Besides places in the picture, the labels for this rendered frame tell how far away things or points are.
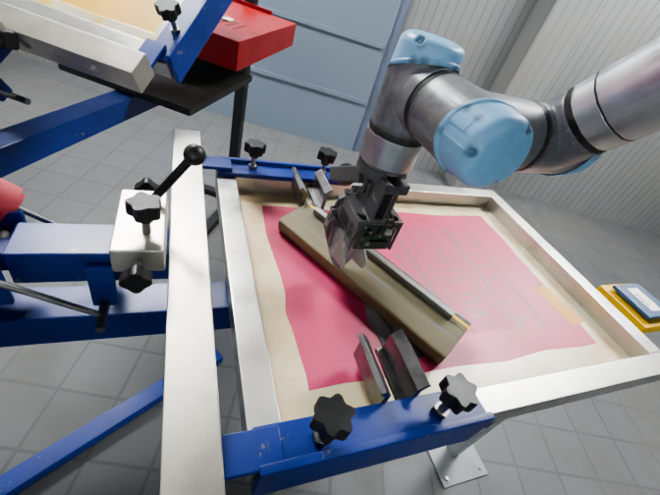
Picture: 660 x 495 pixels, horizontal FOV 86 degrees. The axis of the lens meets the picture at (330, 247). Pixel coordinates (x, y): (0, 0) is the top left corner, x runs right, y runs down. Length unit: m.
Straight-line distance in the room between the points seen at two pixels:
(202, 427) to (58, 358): 1.36
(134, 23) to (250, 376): 0.79
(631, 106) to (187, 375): 0.48
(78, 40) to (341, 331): 0.68
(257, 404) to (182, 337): 0.11
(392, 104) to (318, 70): 2.90
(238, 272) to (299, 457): 0.28
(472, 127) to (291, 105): 3.13
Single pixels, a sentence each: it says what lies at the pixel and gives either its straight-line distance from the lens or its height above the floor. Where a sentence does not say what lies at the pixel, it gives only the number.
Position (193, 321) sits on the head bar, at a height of 1.04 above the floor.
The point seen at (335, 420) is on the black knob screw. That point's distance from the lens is 0.38.
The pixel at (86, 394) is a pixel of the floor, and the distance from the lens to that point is 1.61.
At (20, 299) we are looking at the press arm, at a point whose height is 0.92.
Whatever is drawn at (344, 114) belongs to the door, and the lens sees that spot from 3.42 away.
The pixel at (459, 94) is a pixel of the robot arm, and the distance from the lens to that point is 0.38.
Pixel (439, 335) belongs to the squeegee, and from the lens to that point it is 0.60.
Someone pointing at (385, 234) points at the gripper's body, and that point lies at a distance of 0.51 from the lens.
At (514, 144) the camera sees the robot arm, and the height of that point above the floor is 1.31.
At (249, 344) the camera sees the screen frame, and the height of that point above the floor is 0.99.
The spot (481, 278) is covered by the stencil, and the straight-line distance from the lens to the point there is 0.83.
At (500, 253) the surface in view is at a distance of 0.95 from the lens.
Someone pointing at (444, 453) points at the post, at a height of 0.01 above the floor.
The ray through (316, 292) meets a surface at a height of 0.95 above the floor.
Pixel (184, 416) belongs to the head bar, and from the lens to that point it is 0.39.
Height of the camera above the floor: 1.40
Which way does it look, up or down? 39 degrees down
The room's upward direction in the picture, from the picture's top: 20 degrees clockwise
